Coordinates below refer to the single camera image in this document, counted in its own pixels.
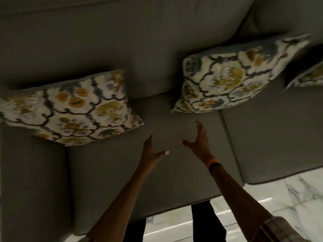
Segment person's left hand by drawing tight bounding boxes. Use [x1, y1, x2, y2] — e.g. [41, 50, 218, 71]
[137, 135, 170, 174]

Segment person's right hand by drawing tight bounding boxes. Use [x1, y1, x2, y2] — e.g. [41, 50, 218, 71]
[182, 120, 215, 166]

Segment person's left forearm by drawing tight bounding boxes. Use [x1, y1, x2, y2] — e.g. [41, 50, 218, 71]
[84, 167, 152, 242]

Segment person's right forearm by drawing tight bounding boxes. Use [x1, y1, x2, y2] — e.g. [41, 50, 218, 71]
[211, 165, 276, 236]

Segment grey sofa seat cushion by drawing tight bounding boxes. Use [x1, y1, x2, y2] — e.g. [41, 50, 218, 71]
[66, 91, 245, 237]
[219, 73, 323, 185]
[0, 123, 74, 242]

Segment orange wristband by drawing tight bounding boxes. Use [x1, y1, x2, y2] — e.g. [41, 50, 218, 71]
[207, 159, 221, 172]

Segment black wristband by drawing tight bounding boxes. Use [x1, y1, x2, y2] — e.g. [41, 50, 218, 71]
[209, 162, 224, 176]

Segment floral throw pillow blue trim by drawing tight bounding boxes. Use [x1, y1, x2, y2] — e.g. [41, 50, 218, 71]
[171, 33, 311, 114]

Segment person's black trouser leg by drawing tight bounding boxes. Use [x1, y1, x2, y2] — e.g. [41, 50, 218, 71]
[126, 217, 147, 242]
[191, 200, 227, 242]

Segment large floral throw pillow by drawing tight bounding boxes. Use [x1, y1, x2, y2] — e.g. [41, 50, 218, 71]
[0, 69, 144, 147]

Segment grey fabric sofa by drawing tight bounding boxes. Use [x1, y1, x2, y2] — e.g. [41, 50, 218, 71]
[0, 0, 323, 242]

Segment grey sofa back cushion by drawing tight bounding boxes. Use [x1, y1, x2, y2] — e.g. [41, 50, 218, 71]
[238, 0, 323, 48]
[0, 0, 256, 100]

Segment plaid shirt sleeve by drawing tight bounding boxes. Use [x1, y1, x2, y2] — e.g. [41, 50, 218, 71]
[257, 216, 306, 242]

